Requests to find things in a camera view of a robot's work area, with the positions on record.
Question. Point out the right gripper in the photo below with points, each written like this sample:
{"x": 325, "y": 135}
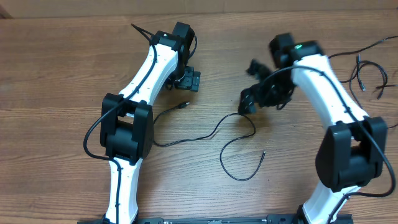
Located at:
{"x": 248, "y": 98}

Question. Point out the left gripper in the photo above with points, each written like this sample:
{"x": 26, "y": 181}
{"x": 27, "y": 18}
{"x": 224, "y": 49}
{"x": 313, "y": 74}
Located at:
{"x": 191, "y": 80}

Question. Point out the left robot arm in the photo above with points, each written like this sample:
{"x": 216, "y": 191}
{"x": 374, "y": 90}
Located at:
{"x": 127, "y": 123}

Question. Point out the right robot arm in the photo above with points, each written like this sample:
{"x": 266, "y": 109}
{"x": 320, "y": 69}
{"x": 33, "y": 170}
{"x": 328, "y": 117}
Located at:
{"x": 352, "y": 151}

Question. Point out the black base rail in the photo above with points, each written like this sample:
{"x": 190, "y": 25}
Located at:
{"x": 214, "y": 221}

